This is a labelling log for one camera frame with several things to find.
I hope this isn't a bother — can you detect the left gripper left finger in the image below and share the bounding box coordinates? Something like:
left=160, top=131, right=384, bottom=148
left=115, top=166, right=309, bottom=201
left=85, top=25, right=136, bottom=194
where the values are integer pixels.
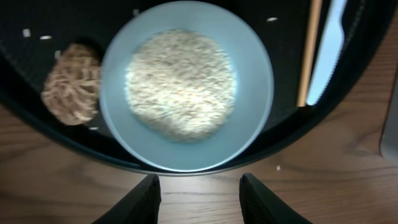
left=93, top=174, right=162, bottom=224

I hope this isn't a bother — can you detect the brown walnut shell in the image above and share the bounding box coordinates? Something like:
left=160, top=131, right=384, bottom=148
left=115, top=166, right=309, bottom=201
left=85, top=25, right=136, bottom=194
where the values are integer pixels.
left=40, top=44, right=101, bottom=126

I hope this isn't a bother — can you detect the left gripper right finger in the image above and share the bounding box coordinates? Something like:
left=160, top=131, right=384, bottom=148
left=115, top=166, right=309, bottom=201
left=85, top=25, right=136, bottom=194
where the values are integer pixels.
left=239, top=173, right=312, bottom=224

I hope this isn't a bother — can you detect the cooked white rice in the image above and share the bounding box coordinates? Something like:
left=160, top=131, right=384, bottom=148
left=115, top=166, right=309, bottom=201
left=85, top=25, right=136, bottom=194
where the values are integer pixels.
left=125, top=29, right=238, bottom=142

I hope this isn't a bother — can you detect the round black serving tray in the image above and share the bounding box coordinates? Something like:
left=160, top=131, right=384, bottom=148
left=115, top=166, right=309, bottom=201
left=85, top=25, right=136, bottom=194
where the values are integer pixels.
left=1, top=0, right=397, bottom=175

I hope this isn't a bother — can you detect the wooden chopstick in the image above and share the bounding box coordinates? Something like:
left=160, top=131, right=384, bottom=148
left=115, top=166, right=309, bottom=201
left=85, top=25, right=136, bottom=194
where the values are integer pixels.
left=297, top=0, right=323, bottom=107

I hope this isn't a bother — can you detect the light blue plastic knife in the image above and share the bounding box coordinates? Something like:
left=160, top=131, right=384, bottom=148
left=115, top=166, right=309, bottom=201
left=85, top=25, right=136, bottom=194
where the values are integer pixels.
left=306, top=0, right=347, bottom=106

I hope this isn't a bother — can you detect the light blue bowl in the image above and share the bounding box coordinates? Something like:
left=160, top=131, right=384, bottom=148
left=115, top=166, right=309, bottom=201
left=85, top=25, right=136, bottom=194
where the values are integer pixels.
left=99, top=1, right=274, bottom=172

